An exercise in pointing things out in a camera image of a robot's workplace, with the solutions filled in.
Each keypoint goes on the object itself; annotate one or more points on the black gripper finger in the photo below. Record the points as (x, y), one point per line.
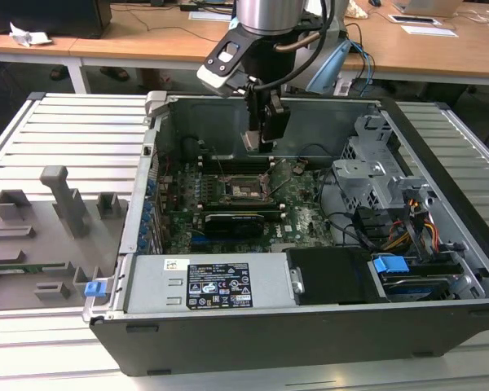
(256, 110)

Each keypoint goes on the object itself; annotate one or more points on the silver square CPU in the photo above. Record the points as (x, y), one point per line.
(250, 141)

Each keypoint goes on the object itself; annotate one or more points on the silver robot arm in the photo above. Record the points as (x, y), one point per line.
(265, 16)

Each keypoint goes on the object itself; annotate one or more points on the black RAM slot row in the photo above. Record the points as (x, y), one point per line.
(236, 165)
(273, 212)

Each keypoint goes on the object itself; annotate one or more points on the CPU socket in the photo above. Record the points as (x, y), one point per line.
(244, 189)

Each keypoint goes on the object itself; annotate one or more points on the round coin cell battery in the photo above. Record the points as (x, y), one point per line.
(299, 168)

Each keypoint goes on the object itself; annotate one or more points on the white paper sheet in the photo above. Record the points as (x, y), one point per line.
(210, 16)
(430, 31)

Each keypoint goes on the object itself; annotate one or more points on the brown cardboard box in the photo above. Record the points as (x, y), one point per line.
(152, 79)

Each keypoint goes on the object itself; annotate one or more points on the wooden desk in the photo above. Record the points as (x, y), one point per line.
(155, 45)

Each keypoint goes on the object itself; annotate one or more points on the black graphics card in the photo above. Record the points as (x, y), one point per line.
(234, 226)

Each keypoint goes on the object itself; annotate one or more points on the green motherboard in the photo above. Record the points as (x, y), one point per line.
(305, 220)

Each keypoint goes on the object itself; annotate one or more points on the silver metal drive cage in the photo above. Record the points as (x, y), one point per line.
(371, 171)

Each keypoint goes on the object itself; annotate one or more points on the person's sandalled foot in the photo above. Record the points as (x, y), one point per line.
(116, 73)
(59, 73)

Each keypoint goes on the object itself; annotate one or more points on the white flat tablet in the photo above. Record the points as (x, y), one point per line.
(411, 19)

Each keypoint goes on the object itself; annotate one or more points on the grey laptop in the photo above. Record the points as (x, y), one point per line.
(428, 7)

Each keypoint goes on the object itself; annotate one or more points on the black rating label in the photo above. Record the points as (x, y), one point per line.
(220, 285)

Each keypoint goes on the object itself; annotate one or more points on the black plastic shroud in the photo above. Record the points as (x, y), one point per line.
(334, 277)

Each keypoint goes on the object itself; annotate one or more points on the grey power supply unit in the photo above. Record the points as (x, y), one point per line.
(155, 285)

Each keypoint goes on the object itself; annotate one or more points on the black box on desk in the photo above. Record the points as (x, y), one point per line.
(45, 16)

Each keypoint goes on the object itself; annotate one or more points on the black open PC case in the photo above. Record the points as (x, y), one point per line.
(269, 342)

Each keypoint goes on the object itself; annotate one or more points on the crumpled white paper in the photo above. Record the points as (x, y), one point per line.
(28, 36)

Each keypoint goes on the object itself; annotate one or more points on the hard disk drive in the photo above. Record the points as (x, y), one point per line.
(415, 290)

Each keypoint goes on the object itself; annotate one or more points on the small blue case latch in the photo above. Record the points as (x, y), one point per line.
(94, 289)

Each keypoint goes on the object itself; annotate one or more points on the grey parts rack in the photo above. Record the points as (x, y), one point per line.
(45, 244)

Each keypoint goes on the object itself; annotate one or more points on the green RAM stick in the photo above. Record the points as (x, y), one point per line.
(36, 266)

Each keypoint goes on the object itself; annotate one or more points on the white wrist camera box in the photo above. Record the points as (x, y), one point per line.
(222, 69)

